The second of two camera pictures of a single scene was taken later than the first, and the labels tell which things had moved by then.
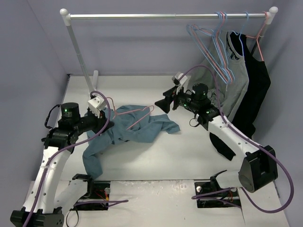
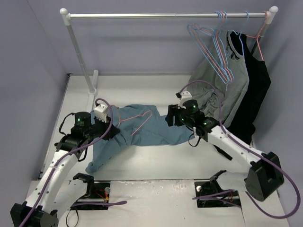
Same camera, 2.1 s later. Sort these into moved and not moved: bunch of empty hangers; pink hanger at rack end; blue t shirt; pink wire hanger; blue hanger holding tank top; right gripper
Moved: blue t shirt; right gripper; pink wire hanger
Not moved: pink hanger at rack end; blue hanger holding tank top; bunch of empty hangers
